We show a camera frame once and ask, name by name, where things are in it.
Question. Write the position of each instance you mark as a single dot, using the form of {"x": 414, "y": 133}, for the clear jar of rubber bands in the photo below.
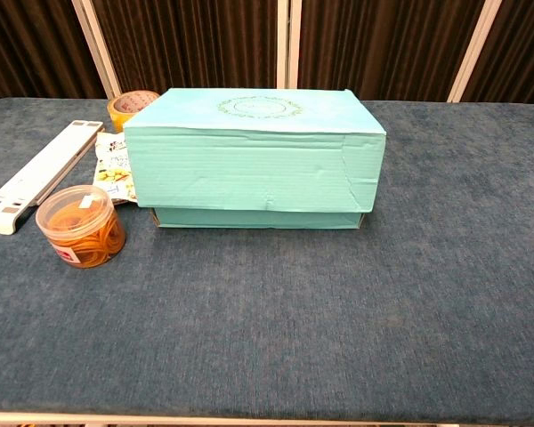
{"x": 80, "y": 231}

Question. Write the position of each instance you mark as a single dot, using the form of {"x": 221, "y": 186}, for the white folding stand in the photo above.
{"x": 40, "y": 171}

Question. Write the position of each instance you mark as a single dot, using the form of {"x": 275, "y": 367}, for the light blue cardboard shoe box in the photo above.
{"x": 249, "y": 178}

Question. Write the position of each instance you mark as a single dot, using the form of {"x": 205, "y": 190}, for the white snack bag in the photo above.
{"x": 109, "y": 169}

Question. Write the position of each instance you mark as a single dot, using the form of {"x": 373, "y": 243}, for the yellow packing tape roll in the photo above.
{"x": 120, "y": 118}

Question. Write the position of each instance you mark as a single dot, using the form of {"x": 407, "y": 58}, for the dark pleated partition panel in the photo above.
{"x": 26, "y": 44}
{"x": 382, "y": 44}
{"x": 525, "y": 44}
{"x": 182, "y": 44}

